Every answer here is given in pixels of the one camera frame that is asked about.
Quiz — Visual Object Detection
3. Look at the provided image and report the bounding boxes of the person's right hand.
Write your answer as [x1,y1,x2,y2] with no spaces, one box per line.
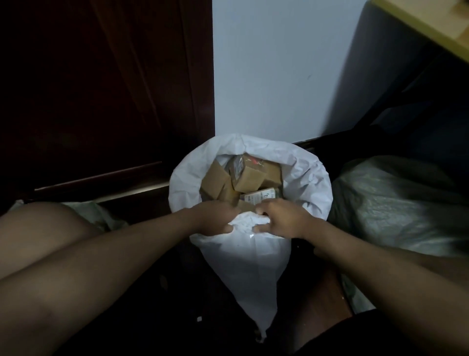
[253,198,317,240]

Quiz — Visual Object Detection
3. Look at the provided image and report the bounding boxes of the person's left hand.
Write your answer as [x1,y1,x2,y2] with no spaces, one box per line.
[190,200,242,237]

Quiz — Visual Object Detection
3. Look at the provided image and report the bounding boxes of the white bag with red print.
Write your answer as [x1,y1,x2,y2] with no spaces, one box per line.
[168,133,334,344]

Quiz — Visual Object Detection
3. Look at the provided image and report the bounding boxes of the grey woven sack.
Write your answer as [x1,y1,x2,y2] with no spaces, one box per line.
[328,155,469,316]

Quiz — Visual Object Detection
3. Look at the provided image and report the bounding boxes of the green woven sack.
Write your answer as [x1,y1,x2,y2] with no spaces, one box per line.
[9,200,129,232]

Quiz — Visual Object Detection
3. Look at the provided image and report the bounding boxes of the person's right forearm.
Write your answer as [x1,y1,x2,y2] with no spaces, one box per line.
[309,220,469,356]

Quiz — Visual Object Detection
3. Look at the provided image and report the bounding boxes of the person's left forearm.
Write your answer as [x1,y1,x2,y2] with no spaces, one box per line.
[0,209,202,356]

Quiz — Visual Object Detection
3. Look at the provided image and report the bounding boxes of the person's right leg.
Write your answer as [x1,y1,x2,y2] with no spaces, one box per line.
[381,247,469,290]

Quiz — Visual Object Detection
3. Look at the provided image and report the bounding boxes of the person's leg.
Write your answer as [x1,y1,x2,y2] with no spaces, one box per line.
[381,247,469,290]
[0,201,103,279]

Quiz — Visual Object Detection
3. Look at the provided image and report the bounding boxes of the person's left leg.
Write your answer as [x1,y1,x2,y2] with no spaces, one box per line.
[0,201,103,279]

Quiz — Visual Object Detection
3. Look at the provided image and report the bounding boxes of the black shorts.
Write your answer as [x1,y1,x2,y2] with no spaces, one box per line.
[297,308,407,356]

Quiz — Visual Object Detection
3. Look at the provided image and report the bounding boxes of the dark brown wooden door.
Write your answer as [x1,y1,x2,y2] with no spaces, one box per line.
[179,0,216,142]

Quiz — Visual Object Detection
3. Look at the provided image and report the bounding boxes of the yellow wooden desk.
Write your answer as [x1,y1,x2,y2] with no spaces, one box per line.
[370,0,469,64]

